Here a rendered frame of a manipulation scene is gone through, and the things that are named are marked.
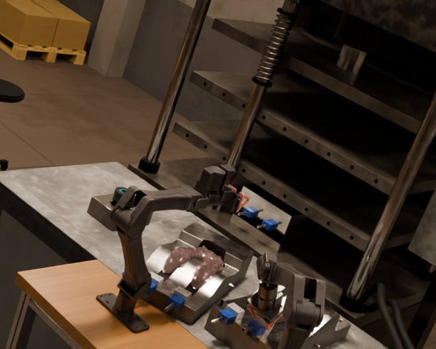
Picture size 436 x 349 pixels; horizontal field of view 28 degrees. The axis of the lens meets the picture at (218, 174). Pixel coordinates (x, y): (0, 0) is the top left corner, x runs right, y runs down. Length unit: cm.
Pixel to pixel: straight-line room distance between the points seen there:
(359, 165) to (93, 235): 105
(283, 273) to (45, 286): 79
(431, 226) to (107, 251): 120
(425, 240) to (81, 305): 134
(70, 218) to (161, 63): 471
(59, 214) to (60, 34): 483
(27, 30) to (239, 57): 189
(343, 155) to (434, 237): 47
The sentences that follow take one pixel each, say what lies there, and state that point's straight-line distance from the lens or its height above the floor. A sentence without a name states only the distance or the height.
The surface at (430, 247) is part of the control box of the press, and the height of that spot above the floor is 112.
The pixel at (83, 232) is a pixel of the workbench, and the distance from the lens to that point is 317.
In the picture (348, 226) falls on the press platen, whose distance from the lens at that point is 342.
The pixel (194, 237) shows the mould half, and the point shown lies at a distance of 315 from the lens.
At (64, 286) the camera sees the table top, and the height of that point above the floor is 80.
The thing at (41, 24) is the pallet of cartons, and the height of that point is 33.
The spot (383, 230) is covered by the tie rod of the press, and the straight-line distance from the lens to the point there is 326.
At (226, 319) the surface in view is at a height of 90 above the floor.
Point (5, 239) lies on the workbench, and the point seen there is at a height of 57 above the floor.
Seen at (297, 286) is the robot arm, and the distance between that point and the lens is 228.
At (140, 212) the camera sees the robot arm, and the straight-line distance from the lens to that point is 247.
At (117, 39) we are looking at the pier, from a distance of 798.
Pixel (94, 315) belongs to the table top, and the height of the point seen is 80.
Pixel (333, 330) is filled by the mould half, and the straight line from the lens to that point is 299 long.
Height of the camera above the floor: 219
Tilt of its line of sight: 20 degrees down
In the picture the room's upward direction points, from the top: 20 degrees clockwise
